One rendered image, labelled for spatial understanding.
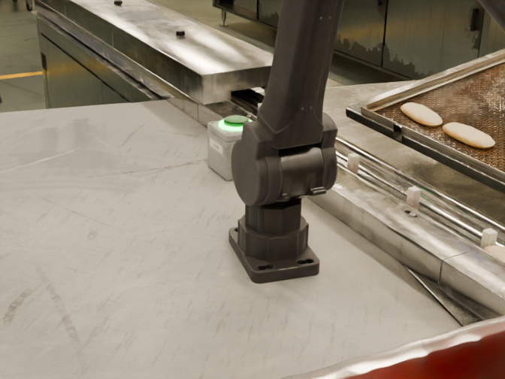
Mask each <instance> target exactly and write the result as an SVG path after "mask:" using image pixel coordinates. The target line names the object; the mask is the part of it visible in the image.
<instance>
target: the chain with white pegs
mask: <svg viewBox="0 0 505 379"><path fill-rule="evenodd" d="M358 161H359V155H357V154H356V153H351V154H348V161H347V166H346V167H347V168H349V169H351V170H352V171H354V172H355V173H357V174H358ZM359 175H361V174H359ZM361 176H362V175H361ZM362 177H364V176H362ZM364 178H366V177H364ZM366 179H367V178H366ZM368 180H369V179H368ZM369 181H371V180H369ZM371 182H373V181H371ZM373 183H374V182H373ZM375 184H376V183H375ZM377 186H380V185H378V184H377ZM380 187H381V186H380ZM381 188H383V187H381ZM383 189H384V188H383ZM386 191H388V190H386ZM388 192H389V191H388ZM420 192H421V190H420V189H419V188H417V187H415V186H413V187H410V188H408V192H407V200H406V201H405V200H404V201H405V202H407V203H408V204H410V205H412V206H413V207H415V208H417V209H419V199H420ZM390 193H391V192H390ZM391 194H393V193H391ZM393 195H395V194H393ZM395 196H396V195H395ZM397 197H398V196H397ZM398 198H399V199H402V198H400V197H398ZM402 200H403V199H402ZM419 210H420V209H419ZM422 212H424V211H422ZM424 213H425V212H424ZM426 214H427V213H426ZM427 215H429V214H427ZM429 216H430V217H432V216H431V215H429ZM434 219H435V220H438V219H436V218H434ZM438 221H439V220H438ZM439 222H441V221H439ZM441 223H442V222H441ZM442 224H444V225H446V224H445V223H442ZM496 240H497V232H496V231H495V230H493V229H491V228H489V229H485V230H483V232H482V240H481V244H478V243H477V242H475V243H477V244H478V245H480V246H482V247H484V248H485V247H488V246H493V245H496Z"/></svg>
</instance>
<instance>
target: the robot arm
mask: <svg viewBox="0 0 505 379"><path fill-rule="evenodd" d="M478 2H479V3H480V4H481V5H482V6H483V7H484V8H485V10H486V11H487V12H488V13H489V14H490V16H491V17H492V18H493V19H494V21H495V22H496V23H497V24H498V25H499V26H500V27H501V29H502V30H503V31H504V32H505V0H478ZM343 4H344V0H282V5H281V10H280V19H279V24H278V29H277V37H276V43H275V48H274V56H273V62H272V66H271V75H270V78H269V82H268V88H267V90H266V93H265V97H264V100H263V102H262V105H261V106H260V108H259V110H258V113H257V118H256V120H255V121H249V122H245V123H243V128H242V134H241V139H240V140H238V141H236V142H235V143H234V146H233V148H232V152H231V173H232V177H233V181H234V186H235V188H236V190H237V194H238V195H239V197H240V199H241V200H242V201H243V203H244V204H245V214H244V215H243V216H242V217H241V218H240V219H239V220H237V227H232V228H230V229H229V231H228V241H229V243H230V245H231V246H232V248H233V250H234V252H235V253H236V255H237V257H238V259H239V260H240V262H241V264H242V266H243V267H244V269H245V271H246V272H247V274H248V276H249V278H250V280H251V281H252V282H253V283H270V282H275V281H281V280H290V279H295V278H300V277H309V276H315V275H317V274H318V273H319V264H320V260H319V258H318V257H317V255H316V254H315V253H314V252H313V251H312V249H311V248H310V247H309V245H308V232H309V223H307V222H306V220H305V219H304V217H303V216H301V200H302V198H305V197H307V196H317V195H321V194H326V191H328V190H330V189H331V188H332V187H333V185H334V184H335V181H336V179H337V154H336V151H335V149H334V144H335V141H336V137H337V131H338V128H337V126H336V124H335V122H334V121H333V120H332V118H331V117H330V116H329V115H328V114H326V113H325V112H324V111H322V110H323V102H324V95H325V88H326V84H327V80H328V74H329V70H330V66H331V60H332V56H333V52H334V45H335V42H336V38H337V32H338V28H339V24H340V18H341V14H342V10H343Z"/></svg>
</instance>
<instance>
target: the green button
mask: <svg viewBox="0 0 505 379"><path fill-rule="evenodd" d="M223 122H224V125H226V126H230V127H243V123H245V122H249V119H248V118H247V117H244V116H239V115H233V116H228V117H226V118H225V119H224V120H223Z"/></svg>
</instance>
